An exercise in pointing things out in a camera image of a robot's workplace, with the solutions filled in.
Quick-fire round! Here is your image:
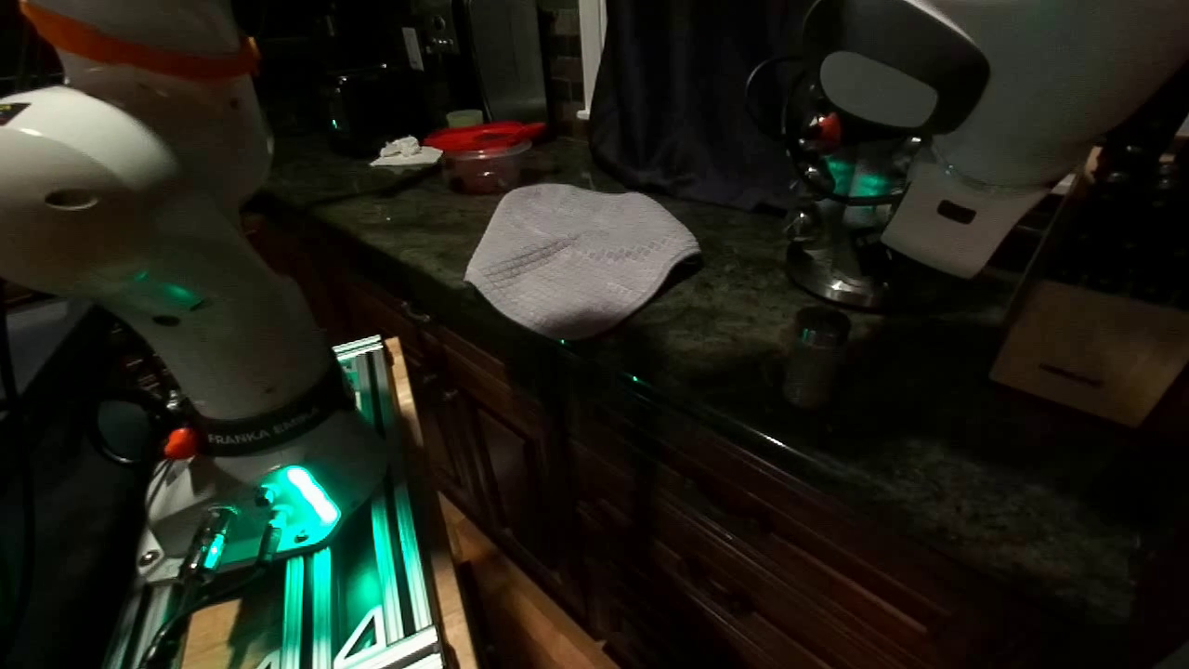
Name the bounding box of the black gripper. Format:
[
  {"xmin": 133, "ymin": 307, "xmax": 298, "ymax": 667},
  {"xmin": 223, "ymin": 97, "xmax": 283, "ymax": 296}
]
[{"xmin": 794, "ymin": 129, "xmax": 923, "ymax": 273}]

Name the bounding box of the dark metal cup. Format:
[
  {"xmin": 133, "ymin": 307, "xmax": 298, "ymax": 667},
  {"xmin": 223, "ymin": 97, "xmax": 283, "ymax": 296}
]
[{"xmin": 777, "ymin": 304, "xmax": 854, "ymax": 416}]

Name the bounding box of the black fabric curtain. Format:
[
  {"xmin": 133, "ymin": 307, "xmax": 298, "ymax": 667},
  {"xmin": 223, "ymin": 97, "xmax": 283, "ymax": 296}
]
[{"xmin": 589, "ymin": 0, "xmax": 812, "ymax": 207}]

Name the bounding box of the brown cardboard box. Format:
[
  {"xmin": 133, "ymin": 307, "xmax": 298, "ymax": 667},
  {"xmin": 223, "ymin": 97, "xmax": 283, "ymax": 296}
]
[{"xmin": 989, "ymin": 274, "xmax": 1189, "ymax": 430}]

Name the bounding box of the grey waffle weave cloth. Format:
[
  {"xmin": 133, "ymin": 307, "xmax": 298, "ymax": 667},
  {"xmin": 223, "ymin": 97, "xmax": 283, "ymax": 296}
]
[{"xmin": 460, "ymin": 178, "xmax": 705, "ymax": 346}]

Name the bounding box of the dark wooden counter cabinet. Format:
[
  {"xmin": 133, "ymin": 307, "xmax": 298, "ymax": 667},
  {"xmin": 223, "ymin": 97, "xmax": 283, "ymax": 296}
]
[{"xmin": 247, "ymin": 197, "xmax": 1150, "ymax": 669}]

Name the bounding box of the red bowl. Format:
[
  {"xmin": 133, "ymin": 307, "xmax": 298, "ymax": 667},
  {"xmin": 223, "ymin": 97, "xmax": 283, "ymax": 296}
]
[{"xmin": 441, "ymin": 141, "xmax": 537, "ymax": 197}]

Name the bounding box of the red plastic container lid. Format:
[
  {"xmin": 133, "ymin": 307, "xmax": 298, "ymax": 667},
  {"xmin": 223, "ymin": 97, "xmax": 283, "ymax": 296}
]
[{"xmin": 425, "ymin": 120, "xmax": 549, "ymax": 160}]

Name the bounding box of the grey upright container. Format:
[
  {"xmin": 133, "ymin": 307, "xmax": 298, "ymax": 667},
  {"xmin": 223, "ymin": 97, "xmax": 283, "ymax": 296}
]
[{"xmin": 464, "ymin": 0, "xmax": 549, "ymax": 123}]

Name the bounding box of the white crumpled cloth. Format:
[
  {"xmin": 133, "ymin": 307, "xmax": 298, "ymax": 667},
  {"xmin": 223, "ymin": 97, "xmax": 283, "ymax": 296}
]
[{"xmin": 369, "ymin": 129, "xmax": 445, "ymax": 175}]

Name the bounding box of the red round knob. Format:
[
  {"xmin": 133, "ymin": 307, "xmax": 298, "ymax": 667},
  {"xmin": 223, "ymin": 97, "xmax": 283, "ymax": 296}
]
[{"xmin": 159, "ymin": 424, "xmax": 203, "ymax": 465}]

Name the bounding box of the aluminium profile mounting frame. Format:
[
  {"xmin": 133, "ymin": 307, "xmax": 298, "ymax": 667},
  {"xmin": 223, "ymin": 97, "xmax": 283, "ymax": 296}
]
[{"xmin": 106, "ymin": 330, "xmax": 454, "ymax": 669}]

